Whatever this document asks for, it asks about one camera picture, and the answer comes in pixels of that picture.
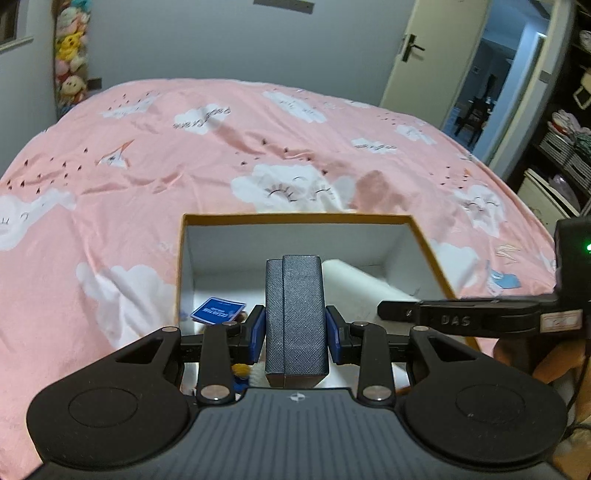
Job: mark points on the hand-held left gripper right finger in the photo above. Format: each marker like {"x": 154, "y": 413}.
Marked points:
{"x": 334, "y": 334}

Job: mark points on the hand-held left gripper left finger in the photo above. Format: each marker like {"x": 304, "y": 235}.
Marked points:
{"x": 256, "y": 334}

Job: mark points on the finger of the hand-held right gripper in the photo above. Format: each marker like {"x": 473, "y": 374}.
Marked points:
{"x": 397, "y": 310}

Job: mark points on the dark grey textured box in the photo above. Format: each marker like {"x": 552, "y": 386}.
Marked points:
{"x": 295, "y": 318}

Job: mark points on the orange-rimmed cardboard box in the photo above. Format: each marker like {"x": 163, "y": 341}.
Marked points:
{"x": 277, "y": 240}

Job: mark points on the person's right hand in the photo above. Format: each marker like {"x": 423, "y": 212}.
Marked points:
{"x": 545, "y": 362}

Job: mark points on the small orange plush toy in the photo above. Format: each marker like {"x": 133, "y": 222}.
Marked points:
{"x": 240, "y": 370}

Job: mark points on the blue paper tag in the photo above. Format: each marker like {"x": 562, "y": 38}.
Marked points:
{"x": 217, "y": 310}

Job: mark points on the white storage box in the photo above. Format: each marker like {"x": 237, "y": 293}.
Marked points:
{"x": 545, "y": 198}

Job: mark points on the pink cloud print duvet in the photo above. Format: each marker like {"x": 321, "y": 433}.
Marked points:
{"x": 138, "y": 207}

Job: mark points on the woven storage basket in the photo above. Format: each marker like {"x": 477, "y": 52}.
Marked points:
{"x": 565, "y": 152}

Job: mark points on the dark wooden chair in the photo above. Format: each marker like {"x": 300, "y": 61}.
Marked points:
{"x": 475, "y": 110}

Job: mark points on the cream door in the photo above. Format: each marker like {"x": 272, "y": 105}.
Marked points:
{"x": 438, "y": 60}

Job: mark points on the column of plush toys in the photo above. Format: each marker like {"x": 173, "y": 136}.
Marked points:
{"x": 69, "y": 46}

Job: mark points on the wall light switch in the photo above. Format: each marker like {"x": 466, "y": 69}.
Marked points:
{"x": 543, "y": 76}

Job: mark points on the small wall socket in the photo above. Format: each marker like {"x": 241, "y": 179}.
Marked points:
{"x": 94, "y": 84}

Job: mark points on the grey wall outlet strip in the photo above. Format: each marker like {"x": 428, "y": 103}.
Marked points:
{"x": 284, "y": 5}

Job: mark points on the window with grey frame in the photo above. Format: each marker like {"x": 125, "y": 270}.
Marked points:
{"x": 14, "y": 23}

